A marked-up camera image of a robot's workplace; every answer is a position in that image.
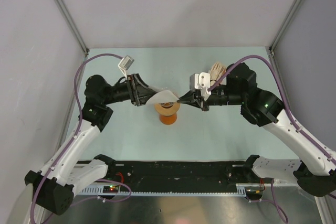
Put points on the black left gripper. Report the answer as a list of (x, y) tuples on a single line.
[(139, 96)]

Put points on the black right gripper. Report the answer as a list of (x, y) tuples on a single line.
[(195, 99)]

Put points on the white paper coffee filter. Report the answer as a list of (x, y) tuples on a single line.
[(162, 96)]

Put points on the orange carafe with wooden collar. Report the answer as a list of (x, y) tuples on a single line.
[(167, 112)]

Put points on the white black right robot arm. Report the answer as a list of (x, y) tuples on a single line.
[(313, 171)]

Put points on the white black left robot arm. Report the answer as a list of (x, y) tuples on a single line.
[(57, 183)]

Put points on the orange coffee filter package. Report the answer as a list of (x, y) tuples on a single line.
[(216, 71)]

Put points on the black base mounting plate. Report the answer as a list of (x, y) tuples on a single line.
[(182, 176)]

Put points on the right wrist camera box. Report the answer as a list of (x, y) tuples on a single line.
[(201, 81)]

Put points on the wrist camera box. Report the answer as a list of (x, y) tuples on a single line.
[(124, 65), (201, 81)]

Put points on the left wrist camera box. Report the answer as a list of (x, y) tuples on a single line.
[(124, 65)]

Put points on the grey aluminium frame rail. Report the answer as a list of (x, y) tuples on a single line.
[(61, 5)]

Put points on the white slotted cable duct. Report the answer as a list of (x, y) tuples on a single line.
[(105, 190)]

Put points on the right grey frame post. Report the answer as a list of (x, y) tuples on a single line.
[(294, 8)]

